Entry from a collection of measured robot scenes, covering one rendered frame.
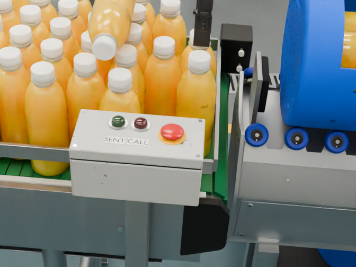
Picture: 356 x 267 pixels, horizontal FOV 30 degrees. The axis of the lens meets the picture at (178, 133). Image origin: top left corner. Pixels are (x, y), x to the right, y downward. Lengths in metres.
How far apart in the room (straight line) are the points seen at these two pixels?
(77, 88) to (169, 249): 0.36
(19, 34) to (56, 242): 0.40
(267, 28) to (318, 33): 2.40
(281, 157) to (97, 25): 0.43
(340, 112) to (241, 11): 2.50
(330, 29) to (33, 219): 0.64
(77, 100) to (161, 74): 0.16
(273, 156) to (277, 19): 2.39
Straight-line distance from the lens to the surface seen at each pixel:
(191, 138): 1.02
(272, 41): 3.43
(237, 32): 1.48
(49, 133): 1.17
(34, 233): 1.32
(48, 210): 1.26
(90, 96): 1.16
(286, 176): 1.30
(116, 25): 1.14
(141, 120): 1.03
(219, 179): 1.25
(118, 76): 1.11
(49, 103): 1.14
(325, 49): 1.14
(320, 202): 1.33
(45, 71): 1.13
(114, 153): 0.99
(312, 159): 1.29
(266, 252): 1.50
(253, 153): 1.27
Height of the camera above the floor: 1.75
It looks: 39 degrees down
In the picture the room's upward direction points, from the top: 4 degrees clockwise
